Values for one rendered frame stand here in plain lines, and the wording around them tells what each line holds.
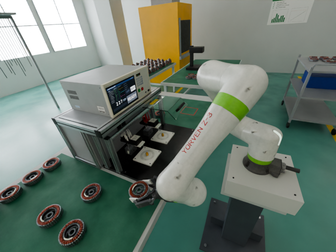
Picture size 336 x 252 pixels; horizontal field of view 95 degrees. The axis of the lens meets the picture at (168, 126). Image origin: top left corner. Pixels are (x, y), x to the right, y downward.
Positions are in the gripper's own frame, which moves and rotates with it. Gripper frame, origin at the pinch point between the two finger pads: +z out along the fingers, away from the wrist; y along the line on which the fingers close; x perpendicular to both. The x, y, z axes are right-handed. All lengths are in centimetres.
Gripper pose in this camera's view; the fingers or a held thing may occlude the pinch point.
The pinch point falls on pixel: (139, 190)
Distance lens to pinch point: 92.3
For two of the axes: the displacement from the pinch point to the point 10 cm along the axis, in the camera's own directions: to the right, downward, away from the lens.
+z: -7.3, 2.6, 6.3
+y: -4.4, 5.3, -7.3
